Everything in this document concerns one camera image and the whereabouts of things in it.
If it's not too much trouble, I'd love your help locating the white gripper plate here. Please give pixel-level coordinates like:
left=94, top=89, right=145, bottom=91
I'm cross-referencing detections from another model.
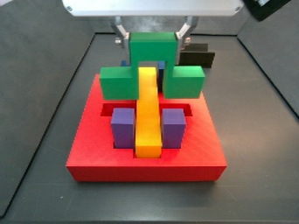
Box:
left=62, top=0, right=245, bottom=49

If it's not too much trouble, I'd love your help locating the green arch-shaped block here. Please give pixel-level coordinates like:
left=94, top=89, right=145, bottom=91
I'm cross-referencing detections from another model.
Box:
left=99, top=32, right=206, bottom=100

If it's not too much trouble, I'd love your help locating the red slotted base board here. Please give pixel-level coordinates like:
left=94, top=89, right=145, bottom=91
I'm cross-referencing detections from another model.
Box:
left=67, top=79, right=227, bottom=182

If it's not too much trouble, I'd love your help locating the blue arch block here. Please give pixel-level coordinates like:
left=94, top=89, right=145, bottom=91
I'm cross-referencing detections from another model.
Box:
left=121, top=59, right=165, bottom=93

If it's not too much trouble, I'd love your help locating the black device top corner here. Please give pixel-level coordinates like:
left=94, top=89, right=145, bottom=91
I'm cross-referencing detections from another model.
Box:
left=242, top=0, right=291, bottom=21

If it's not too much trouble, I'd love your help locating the yellow long block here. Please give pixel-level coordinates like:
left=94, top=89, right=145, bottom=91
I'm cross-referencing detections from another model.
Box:
left=135, top=67, right=163, bottom=158

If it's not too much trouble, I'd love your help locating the purple arch block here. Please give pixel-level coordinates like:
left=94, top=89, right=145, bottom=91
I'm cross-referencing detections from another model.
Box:
left=111, top=108, right=186, bottom=149

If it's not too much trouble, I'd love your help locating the black angled bracket holder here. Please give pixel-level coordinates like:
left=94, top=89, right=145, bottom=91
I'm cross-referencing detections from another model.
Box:
left=179, top=44, right=215, bottom=68

